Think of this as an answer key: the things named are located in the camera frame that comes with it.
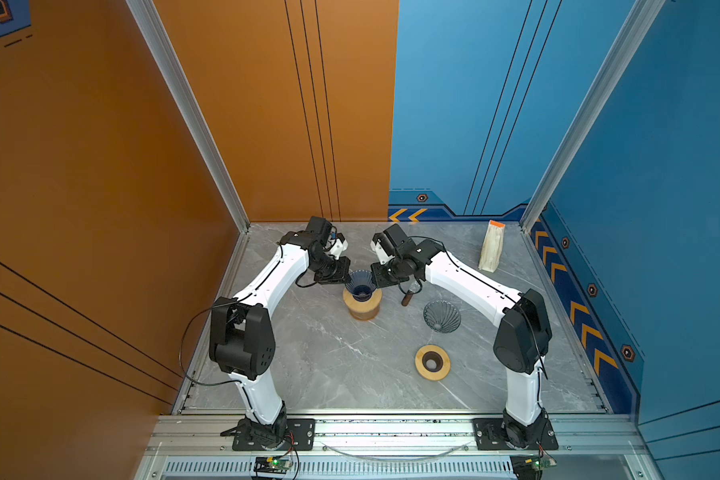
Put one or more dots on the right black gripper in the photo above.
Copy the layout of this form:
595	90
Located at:
375	270

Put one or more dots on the left circuit board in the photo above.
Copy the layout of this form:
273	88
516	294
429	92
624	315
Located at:
272	467

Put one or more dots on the right circuit board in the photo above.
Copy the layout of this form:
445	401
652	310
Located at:
531	467

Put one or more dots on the circuit board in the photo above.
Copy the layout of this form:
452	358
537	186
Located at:
272	467
531	467

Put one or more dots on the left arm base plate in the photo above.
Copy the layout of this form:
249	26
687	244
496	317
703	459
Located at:
297	432

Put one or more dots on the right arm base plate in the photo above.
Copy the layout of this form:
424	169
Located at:
494	434

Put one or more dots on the right aluminium corner post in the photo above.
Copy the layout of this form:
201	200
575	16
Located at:
628	40

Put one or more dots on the grey glass dripper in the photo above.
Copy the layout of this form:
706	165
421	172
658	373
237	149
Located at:
442	316

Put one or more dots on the left aluminium corner post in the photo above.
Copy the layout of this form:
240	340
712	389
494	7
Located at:
153	31

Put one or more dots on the blue glass dripper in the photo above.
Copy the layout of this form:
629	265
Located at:
360	285

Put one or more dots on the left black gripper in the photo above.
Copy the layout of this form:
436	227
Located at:
341	274

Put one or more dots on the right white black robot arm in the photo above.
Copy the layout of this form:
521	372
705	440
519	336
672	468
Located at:
521	318

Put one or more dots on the aluminium corner post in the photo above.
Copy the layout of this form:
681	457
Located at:
153	31
628	40

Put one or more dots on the amber glass pitcher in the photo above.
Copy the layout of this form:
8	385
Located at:
363	312

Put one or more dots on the coffee filter bag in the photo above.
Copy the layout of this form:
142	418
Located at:
492	247

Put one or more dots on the aluminium front rail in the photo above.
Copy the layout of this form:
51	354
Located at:
396	445

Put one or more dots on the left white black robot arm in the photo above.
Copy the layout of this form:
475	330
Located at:
242	341

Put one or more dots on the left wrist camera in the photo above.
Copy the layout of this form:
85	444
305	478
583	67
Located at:
338	246

